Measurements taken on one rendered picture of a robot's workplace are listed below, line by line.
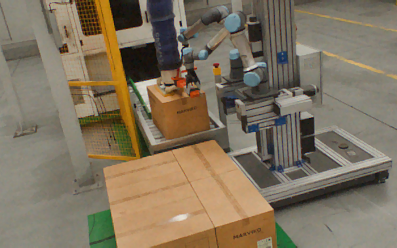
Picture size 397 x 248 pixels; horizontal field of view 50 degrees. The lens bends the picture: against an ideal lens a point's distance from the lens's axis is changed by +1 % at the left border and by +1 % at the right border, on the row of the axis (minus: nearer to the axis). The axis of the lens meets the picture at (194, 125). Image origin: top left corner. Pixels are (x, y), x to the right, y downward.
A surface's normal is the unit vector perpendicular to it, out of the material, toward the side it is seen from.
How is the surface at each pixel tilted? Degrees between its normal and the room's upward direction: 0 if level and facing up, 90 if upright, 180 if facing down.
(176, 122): 90
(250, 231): 90
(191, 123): 90
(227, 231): 90
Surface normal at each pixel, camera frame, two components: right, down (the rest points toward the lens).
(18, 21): 0.27, 0.35
